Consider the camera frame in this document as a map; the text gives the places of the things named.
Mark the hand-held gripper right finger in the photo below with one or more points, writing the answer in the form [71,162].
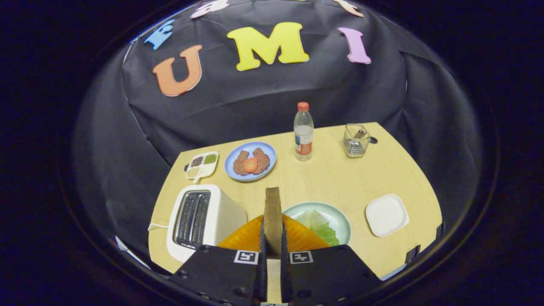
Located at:
[284,272]

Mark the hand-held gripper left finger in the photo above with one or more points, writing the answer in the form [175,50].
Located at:
[263,272]

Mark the dark toasted bread slice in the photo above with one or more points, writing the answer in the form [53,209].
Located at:
[273,221]

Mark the green lettuce leaf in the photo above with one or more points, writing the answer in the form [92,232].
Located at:
[316,223]

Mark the white toaster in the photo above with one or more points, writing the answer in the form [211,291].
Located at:
[227,216]

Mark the pale green round plate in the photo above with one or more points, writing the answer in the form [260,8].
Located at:
[346,227]

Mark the red tomato slice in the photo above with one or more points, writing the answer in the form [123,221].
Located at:
[250,165]

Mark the brown meat patty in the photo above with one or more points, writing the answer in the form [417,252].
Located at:
[239,165]
[262,160]

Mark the small white square plate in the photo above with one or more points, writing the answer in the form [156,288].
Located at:
[386,214]

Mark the white divided seasoning tray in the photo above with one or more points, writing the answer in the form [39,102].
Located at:
[204,168]

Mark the blue plate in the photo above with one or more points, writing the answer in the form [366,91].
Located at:
[268,151]

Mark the white flat object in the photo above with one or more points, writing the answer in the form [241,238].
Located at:
[131,253]

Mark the clear bottle with red cap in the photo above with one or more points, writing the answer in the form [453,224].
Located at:
[303,140]

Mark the black backdrop cloth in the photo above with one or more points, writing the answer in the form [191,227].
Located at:
[255,97]

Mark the black table edge bracket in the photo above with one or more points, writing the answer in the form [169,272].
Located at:
[440,229]
[412,254]

